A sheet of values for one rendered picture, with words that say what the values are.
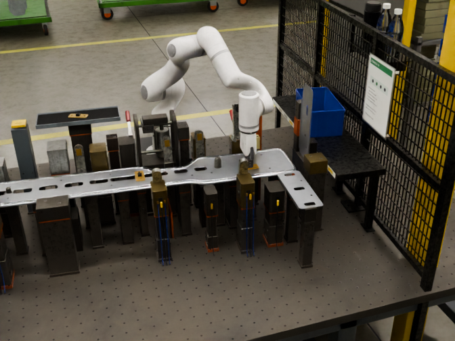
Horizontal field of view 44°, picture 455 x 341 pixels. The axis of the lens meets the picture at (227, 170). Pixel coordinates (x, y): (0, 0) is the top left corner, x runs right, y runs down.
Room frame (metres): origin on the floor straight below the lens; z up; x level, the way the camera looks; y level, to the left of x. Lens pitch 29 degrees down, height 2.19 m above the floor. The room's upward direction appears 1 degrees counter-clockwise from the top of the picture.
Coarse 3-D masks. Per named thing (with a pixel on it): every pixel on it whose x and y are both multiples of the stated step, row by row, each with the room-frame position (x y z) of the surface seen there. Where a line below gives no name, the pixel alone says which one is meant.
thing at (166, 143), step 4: (164, 136) 2.28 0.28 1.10; (168, 136) 2.28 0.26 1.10; (164, 140) 2.26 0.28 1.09; (168, 140) 2.26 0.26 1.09; (164, 144) 2.25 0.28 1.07; (168, 144) 2.25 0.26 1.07; (164, 148) 2.25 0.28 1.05; (168, 148) 2.25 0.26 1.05; (164, 152) 2.25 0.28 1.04; (168, 152) 2.25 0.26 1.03; (164, 156) 2.24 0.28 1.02; (168, 156) 2.25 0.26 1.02; (172, 156) 2.25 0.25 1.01; (164, 160) 2.26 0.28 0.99; (168, 160) 2.24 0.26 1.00; (172, 160) 2.25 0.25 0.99
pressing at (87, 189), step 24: (120, 168) 2.16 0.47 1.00; (144, 168) 2.16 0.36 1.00; (168, 168) 2.15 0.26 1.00; (192, 168) 2.16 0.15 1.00; (216, 168) 2.16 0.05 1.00; (264, 168) 2.15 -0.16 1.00; (288, 168) 2.15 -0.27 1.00; (24, 192) 1.98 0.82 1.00; (48, 192) 1.97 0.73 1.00; (72, 192) 1.97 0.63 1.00; (96, 192) 1.97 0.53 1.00; (120, 192) 1.99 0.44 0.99
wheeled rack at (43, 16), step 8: (0, 0) 8.86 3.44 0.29; (32, 0) 8.84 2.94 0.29; (40, 0) 8.83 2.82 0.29; (0, 8) 8.33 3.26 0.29; (8, 8) 8.32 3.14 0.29; (32, 8) 8.30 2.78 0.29; (40, 8) 8.30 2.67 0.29; (48, 8) 7.85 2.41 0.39; (0, 16) 7.85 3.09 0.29; (8, 16) 7.84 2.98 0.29; (16, 16) 7.84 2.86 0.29; (24, 16) 7.83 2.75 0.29; (32, 16) 7.83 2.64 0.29; (40, 16) 7.84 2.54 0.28; (48, 16) 7.84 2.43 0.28; (0, 24) 7.62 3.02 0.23; (8, 24) 7.65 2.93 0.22; (16, 24) 7.69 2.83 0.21
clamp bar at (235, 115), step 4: (232, 104) 2.36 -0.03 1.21; (236, 104) 2.36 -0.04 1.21; (232, 108) 2.36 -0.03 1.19; (236, 108) 2.32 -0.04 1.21; (232, 112) 2.36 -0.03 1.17; (236, 112) 2.36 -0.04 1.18; (236, 116) 2.35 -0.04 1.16; (236, 120) 2.35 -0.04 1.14; (236, 124) 2.35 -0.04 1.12; (236, 128) 2.34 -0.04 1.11
